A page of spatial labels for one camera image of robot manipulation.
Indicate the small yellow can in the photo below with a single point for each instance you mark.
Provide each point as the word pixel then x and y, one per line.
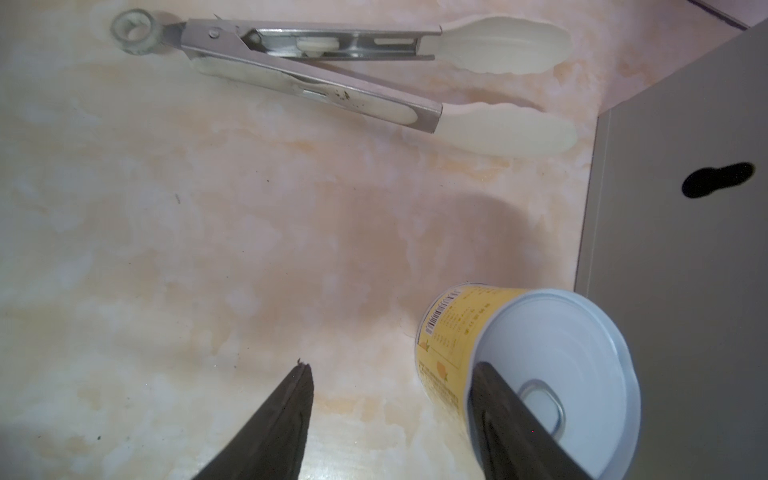
pixel 558 352

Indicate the metal tongs cream tips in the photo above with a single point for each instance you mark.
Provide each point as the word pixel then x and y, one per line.
pixel 313 61

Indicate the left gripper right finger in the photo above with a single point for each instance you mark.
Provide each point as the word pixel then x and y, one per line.
pixel 512 443

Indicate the grey metal cabinet counter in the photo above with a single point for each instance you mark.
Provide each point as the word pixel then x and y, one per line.
pixel 674 250

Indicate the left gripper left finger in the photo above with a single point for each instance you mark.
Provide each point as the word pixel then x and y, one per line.
pixel 272 443

